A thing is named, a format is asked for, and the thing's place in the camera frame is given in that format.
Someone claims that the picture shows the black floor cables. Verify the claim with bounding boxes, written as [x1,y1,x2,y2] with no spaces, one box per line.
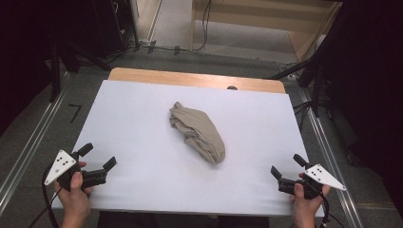
[293,100,319,131]

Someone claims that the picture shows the person's right hand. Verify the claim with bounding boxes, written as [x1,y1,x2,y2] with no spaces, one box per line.
[289,172,332,228]

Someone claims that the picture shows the wooden table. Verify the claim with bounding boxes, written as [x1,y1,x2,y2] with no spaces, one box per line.
[107,66,287,95]

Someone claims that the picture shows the wooden shelf unit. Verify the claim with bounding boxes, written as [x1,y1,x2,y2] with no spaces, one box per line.
[189,0,343,61]

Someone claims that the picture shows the beige pants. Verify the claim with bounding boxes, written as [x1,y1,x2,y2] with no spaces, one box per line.
[168,101,226,165]

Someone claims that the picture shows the black curtain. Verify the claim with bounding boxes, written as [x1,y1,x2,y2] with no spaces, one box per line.
[317,0,403,219]
[0,0,61,137]

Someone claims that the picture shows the person's left hand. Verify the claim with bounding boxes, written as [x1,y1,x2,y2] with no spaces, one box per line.
[53,161,94,228]

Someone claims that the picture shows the white board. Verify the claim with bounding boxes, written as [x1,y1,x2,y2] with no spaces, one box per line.
[50,79,326,218]

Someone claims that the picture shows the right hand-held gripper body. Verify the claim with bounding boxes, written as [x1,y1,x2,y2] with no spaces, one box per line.
[278,163,347,200]

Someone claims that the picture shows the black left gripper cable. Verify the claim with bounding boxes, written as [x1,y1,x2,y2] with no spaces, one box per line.
[28,164,63,228]

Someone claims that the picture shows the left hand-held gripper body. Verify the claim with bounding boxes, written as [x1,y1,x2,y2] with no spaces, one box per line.
[44,149,107,192]

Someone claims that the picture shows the black equipment rack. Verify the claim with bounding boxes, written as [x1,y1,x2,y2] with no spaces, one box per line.
[93,0,139,58]

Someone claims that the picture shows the black hanging cable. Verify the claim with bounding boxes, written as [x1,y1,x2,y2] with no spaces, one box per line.
[193,0,213,53]

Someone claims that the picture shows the metal floor rail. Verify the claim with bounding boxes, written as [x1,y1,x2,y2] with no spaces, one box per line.
[297,88,365,228]
[0,72,72,217]

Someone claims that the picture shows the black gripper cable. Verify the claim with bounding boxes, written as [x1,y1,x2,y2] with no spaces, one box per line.
[28,164,63,228]
[317,189,346,228]

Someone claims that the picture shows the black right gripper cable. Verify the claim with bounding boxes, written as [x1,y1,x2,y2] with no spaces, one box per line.
[317,189,346,228]

